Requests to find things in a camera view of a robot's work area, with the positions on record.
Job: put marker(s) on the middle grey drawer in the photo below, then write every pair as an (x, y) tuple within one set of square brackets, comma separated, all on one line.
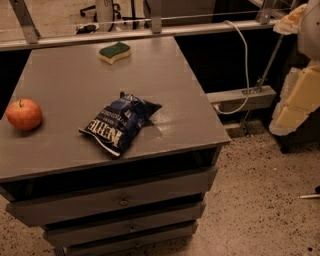
[(124, 225)]

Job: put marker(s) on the top grey drawer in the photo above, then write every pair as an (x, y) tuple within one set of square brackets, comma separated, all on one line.
[(64, 207)]

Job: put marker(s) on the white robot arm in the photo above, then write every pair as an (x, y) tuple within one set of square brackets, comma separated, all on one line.
[(309, 31)]

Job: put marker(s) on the grey drawer cabinet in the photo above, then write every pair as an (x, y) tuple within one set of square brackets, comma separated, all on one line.
[(125, 153)]

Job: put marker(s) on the grey metal railing frame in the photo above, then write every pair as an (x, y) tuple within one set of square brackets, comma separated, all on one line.
[(266, 18)]

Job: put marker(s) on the blue chip bag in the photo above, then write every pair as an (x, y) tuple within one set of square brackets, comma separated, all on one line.
[(118, 123)]

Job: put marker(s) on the grey drawer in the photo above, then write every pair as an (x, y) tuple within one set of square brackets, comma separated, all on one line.
[(136, 240), (64, 207), (124, 225)]

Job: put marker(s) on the yellow foam padding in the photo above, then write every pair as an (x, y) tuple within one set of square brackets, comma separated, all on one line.
[(299, 97)]

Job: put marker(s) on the red apple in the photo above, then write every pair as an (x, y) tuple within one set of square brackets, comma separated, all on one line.
[(24, 114)]

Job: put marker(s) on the black office chair base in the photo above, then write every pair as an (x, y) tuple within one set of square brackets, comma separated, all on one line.
[(104, 10)]

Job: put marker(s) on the bottom grey drawer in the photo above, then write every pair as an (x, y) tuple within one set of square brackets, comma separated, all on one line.
[(136, 240)]

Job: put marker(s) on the green yellow sponge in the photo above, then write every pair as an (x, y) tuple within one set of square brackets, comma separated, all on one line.
[(115, 52)]

